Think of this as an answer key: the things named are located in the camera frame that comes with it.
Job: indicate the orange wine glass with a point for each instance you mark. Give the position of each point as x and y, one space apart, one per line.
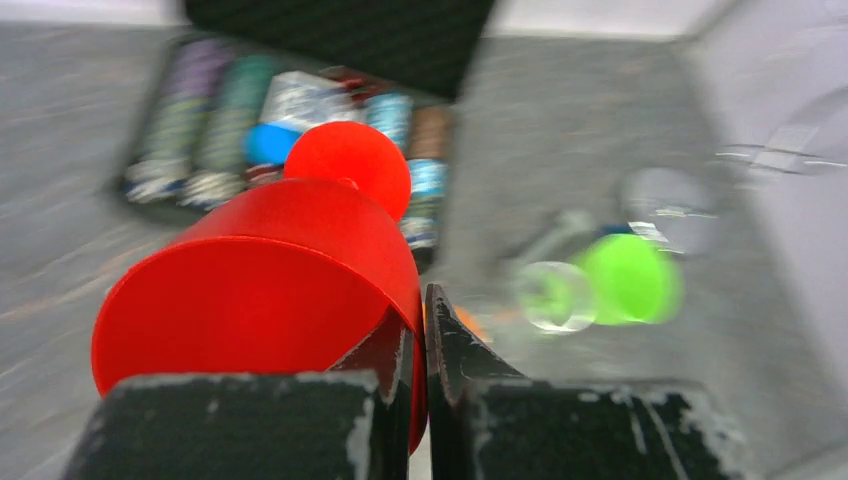
466 318

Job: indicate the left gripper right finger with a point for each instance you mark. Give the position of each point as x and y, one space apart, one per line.
490 421

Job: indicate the clear wine glass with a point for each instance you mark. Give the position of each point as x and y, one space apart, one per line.
554 297

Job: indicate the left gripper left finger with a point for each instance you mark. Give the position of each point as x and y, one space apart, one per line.
350 422

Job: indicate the chrome wine glass rack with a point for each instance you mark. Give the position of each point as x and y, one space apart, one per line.
687 213

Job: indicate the grey plastic bar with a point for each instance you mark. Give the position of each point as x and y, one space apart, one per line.
567 226

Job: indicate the blue dealer chip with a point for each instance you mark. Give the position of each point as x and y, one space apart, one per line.
267 144

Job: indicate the black poker chip case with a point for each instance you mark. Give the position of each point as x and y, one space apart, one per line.
250 77

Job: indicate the red wine glass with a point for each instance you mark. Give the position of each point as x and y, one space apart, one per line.
284 277

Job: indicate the green wine glass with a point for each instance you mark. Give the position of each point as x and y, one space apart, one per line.
632 281

